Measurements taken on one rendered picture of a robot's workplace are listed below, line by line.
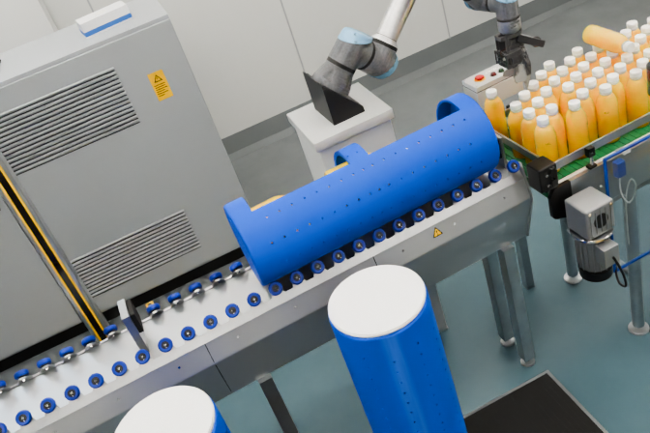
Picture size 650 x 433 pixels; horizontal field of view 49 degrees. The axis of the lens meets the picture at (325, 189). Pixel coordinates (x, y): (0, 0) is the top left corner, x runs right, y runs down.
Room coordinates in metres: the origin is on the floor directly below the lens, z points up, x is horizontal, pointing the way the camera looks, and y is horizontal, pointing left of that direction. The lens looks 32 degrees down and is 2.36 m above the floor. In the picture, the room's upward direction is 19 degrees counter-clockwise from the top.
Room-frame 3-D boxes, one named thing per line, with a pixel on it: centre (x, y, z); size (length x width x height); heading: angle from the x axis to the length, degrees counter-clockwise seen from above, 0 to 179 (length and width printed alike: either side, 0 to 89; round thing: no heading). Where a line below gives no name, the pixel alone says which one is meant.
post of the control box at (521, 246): (2.42, -0.74, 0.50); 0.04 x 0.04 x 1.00; 13
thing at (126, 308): (1.79, 0.70, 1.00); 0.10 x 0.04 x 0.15; 13
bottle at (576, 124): (2.02, -0.87, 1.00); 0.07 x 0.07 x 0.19
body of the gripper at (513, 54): (2.17, -0.74, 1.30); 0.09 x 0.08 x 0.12; 103
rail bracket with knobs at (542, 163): (1.91, -0.69, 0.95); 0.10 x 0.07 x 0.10; 13
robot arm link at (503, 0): (2.17, -0.75, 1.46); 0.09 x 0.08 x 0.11; 27
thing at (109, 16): (3.55, 0.74, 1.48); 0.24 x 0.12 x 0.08; 109
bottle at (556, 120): (2.04, -0.80, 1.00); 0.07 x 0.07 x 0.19
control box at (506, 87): (2.42, -0.74, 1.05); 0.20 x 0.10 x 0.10; 103
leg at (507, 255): (2.01, -0.55, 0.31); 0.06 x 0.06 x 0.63; 13
